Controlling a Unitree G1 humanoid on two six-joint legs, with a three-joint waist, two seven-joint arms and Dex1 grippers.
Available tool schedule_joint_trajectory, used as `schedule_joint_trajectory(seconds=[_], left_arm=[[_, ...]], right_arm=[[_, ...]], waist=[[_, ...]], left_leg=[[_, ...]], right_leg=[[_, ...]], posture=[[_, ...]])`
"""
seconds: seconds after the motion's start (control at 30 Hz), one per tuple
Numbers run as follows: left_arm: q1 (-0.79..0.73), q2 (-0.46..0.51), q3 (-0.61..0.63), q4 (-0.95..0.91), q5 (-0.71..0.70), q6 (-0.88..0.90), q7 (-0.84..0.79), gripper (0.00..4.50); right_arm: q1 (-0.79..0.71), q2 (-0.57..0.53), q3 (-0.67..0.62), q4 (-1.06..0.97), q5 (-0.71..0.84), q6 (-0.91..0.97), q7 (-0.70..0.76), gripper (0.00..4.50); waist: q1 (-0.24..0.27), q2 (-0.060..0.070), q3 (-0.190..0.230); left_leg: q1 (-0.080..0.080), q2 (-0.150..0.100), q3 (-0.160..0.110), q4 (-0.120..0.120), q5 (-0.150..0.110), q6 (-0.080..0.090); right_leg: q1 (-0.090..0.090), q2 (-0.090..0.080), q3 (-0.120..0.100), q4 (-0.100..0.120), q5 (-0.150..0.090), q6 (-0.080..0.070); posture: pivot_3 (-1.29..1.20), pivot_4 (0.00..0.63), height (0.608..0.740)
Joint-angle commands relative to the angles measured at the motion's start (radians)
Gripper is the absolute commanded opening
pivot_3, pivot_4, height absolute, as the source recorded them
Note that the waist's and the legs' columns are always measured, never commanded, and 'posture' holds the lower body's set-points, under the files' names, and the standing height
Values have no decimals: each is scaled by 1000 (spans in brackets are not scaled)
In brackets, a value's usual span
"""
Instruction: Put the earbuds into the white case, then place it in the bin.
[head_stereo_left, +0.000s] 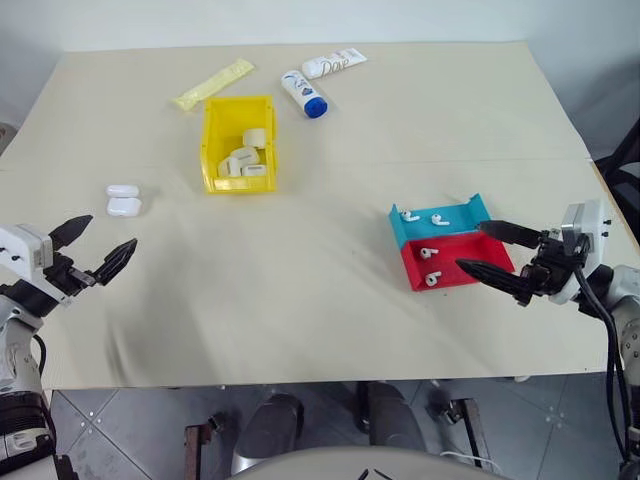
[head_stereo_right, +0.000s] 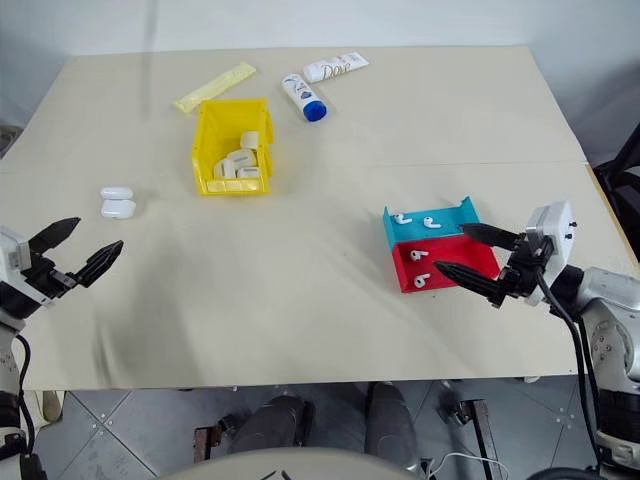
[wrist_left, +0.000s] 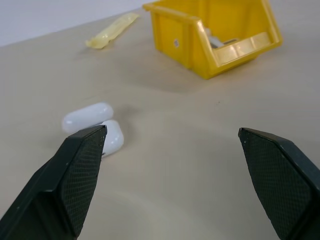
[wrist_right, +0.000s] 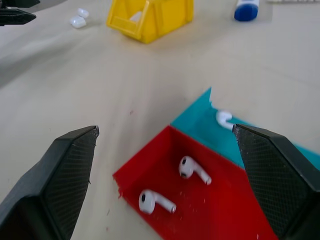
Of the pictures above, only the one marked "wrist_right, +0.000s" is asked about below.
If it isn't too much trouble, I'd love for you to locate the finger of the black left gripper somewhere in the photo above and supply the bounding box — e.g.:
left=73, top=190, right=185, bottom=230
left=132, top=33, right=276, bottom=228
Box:
left=0, top=0, right=41, bottom=7
left=0, top=8, right=37, bottom=27

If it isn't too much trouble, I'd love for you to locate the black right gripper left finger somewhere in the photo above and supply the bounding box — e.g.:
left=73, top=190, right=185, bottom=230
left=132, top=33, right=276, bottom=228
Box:
left=0, top=125, right=100, bottom=240

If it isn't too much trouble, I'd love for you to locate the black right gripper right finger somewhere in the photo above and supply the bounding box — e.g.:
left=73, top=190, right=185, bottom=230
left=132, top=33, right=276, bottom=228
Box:
left=232, top=123, right=320, bottom=240

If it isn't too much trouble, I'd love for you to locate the blurry white object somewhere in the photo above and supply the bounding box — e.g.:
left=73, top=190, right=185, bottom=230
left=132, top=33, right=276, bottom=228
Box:
left=69, top=7, right=90, bottom=30

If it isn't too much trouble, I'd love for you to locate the white earbud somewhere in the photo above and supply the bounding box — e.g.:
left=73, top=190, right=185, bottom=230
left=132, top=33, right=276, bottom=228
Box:
left=178, top=155, right=213, bottom=186
left=138, top=189, right=177, bottom=215
left=216, top=110, right=236, bottom=131

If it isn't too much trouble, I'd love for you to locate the white garlic clove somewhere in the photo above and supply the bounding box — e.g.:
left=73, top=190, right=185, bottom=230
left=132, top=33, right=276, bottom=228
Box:
left=129, top=11, right=144, bottom=22

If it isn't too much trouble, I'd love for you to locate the yellow plastic bin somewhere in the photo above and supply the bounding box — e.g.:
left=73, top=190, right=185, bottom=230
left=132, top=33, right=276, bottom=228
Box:
left=106, top=0, right=195, bottom=45

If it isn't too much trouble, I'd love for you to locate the red plastic tray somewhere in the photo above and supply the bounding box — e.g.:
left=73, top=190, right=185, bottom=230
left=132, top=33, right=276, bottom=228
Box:
left=112, top=124, right=280, bottom=240

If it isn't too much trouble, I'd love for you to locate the teal plastic tray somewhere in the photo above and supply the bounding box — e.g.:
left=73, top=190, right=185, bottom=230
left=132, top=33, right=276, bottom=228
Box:
left=169, top=86, right=320, bottom=173

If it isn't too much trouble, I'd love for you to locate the white bottle with blue cap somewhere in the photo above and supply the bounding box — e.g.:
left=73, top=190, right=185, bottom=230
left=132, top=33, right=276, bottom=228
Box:
left=234, top=0, right=261, bottom=22

